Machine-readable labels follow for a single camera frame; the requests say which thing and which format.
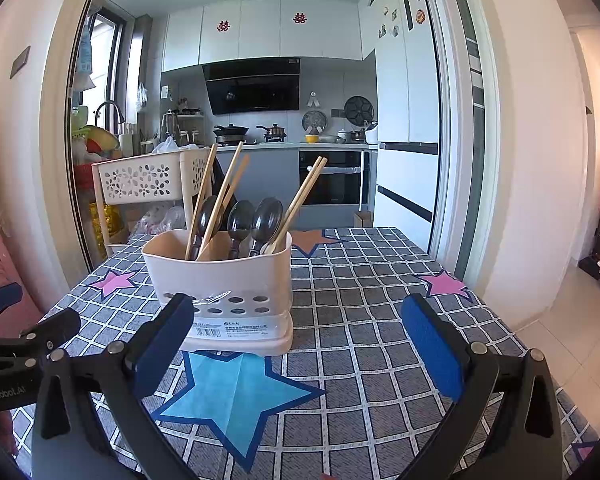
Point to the cream plastic basket cart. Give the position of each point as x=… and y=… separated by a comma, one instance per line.
x=135, y=180

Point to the white wall cabinets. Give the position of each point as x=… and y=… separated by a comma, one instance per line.
x=260, y=30

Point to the black wok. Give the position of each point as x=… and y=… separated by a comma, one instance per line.
x=230, y=132

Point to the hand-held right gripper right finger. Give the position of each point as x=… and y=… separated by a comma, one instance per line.
x=432, y=350

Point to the white plastic bag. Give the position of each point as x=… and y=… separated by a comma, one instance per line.
x=167, y=145

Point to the black built-in oven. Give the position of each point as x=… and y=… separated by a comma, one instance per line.
x=340, y=185

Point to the yellow plastic basin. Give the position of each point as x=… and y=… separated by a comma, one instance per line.
x=97, y=137

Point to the white spice rack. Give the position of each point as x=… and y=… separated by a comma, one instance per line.
x=187, y=120

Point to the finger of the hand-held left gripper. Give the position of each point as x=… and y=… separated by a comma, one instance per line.
x=45, y=330
x=0, y=297

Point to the round black hanging rack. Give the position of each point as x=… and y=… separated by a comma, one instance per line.
x=357, y=109

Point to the kitchen faucet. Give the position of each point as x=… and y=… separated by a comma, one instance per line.
x=107, y=104

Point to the golden foil bag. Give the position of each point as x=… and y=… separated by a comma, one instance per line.
x=97, y=225

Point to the grey wall switch panel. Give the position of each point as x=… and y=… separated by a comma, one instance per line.
x=20, y=62

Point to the white refrigerator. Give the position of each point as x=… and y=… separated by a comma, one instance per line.
x=405, y=85

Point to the black plastic bag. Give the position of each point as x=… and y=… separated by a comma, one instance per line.
x=220, y=170

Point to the pink cardboard box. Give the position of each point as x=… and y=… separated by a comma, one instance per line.
x=5, y=270

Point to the metal cooking pot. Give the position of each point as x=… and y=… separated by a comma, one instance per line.
x=274, y=131

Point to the round grey hanging rack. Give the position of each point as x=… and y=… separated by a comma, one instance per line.
x=314, y=121

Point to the black range hood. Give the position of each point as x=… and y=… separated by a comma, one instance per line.
x=255, y=90

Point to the white plastic utensil holder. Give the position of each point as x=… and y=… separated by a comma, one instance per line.
x=220, y=275

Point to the small cardboard box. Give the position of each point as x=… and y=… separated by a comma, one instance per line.
x=362, y=220

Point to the grey checked star tablecloth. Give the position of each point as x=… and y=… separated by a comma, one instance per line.
x=360, y=300

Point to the white rice cooker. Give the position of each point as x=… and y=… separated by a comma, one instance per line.
x=371, y=132

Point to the clear plastic bags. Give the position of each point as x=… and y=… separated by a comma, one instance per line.
x=165, y=220

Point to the yellow bowl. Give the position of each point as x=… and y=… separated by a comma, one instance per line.
x=312, y=138

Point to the white pot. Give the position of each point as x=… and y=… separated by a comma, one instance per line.
x=344, y=135

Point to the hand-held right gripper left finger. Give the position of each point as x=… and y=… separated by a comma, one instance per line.
x=162, y=345

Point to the red paper decoration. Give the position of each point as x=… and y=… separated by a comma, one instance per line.
x=223, y=26
x=300, y=17

